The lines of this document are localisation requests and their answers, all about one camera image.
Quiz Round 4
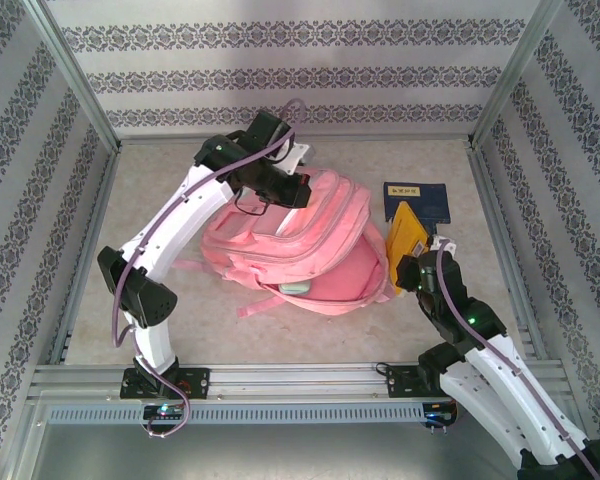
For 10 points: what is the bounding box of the yellow paperback book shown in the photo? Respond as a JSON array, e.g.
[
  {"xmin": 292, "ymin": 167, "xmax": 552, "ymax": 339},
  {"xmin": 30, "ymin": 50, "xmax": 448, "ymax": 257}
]
[{"xmin": 384, "ymin": 200, "xmax": 429, "ymax": 296}]

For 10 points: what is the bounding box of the aluminium frame side rail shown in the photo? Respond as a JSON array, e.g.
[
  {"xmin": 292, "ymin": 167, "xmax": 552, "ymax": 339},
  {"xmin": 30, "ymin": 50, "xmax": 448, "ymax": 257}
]
[
  {"xmin": 49, "ymin": 149, "xmax": 122, "ymax": 366},
  {"xmin": 468, "ymin": 148, "xmax": 549, "ymax": 362}
]

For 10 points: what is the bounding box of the aluminium frame crossbar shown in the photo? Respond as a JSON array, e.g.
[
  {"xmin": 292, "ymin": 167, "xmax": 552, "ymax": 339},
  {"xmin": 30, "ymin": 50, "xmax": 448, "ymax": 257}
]
[{"xmin": 117, "ymin": 133, "xmax": 474, "ymax": 147}]

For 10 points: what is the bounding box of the pink school backpack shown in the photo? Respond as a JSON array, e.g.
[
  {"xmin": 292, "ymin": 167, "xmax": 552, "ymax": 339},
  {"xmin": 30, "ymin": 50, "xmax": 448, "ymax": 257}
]
[{"xmin": 172, "ymin": 167, "xmax": 391, "ymax": 320}]

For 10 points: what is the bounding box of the dark blue book yellow label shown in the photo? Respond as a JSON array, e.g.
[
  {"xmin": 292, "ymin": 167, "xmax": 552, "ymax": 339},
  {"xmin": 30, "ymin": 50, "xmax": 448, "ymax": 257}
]
[{"xmin": 382, "ymin": 182, "xmax": 454, "ymax": 226}]

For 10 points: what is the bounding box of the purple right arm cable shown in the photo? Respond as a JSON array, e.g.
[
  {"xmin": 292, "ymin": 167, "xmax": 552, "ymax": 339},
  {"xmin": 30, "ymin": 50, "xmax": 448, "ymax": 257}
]
[{"xmin": 432, "ymin": 238, "xmax": 600, "ymax": 480}]

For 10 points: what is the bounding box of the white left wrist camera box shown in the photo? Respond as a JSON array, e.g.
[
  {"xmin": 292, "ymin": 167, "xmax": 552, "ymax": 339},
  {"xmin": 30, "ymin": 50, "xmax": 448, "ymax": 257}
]
[{"xmin": 274, "ymin": 142, "xmax": 312, "ymax": 175}]

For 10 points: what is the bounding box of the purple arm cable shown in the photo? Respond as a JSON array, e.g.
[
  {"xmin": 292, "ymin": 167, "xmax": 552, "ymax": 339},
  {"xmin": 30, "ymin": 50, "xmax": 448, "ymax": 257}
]
[
  {"xmin": 110, "ymin": 98, "xmax": 306, "ymax": 440},
  {"xmin": 432, "ymin": 238, "xmax": 600, "ymax": 480}
]

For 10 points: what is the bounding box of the grey slotted cable duct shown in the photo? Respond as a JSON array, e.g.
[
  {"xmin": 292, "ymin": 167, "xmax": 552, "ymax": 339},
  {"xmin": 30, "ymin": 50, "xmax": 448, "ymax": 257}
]
[{"xmin": 47, "ymin": 403, "xmax": 426, "ymax": 425}]

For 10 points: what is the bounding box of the aluminium mounting rail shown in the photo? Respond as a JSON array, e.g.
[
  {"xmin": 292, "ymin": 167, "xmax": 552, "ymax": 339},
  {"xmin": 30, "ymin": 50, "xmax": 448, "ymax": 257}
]
[{"xmin": 29, "ymin": 363, "xmax": 566, "ymax": 402}]

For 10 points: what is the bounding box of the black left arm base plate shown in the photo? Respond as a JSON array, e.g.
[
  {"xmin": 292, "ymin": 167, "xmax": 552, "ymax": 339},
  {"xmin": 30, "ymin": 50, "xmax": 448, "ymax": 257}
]
[{"xmin": 119, "ymin": 367, "xmax": 211, "ymax": 401}]

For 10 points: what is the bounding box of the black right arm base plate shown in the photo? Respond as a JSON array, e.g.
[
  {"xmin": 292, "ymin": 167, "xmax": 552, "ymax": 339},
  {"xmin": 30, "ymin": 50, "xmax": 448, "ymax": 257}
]
[{"xmin": 385, "ymin": 364, "xmax": 479, "ymax": 400}]

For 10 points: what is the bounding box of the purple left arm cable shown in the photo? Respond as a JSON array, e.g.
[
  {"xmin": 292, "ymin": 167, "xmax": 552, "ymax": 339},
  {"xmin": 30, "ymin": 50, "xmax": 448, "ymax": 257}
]
[{"xmin": 110, "ymin": 98, "xmax": 306, "ymax": 440}]

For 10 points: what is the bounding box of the aluminium frame post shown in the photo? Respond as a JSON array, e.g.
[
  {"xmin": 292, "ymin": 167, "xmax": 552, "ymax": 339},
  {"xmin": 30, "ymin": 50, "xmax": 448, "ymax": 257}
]
[
  {"xmin": 23, "ymin": 0, "xmax": 122, "ymax": 152},
  {"xmin": 467, "ymin": 0, "xmax": 565, "ymax": 150}
]

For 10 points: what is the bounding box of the grey sheet metal panel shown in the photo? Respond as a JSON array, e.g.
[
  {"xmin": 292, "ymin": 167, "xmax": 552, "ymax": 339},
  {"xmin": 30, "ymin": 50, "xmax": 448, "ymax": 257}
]
[{"xmin": 29, "ymin": 423, "xmax": 581, "ymax": 480}]

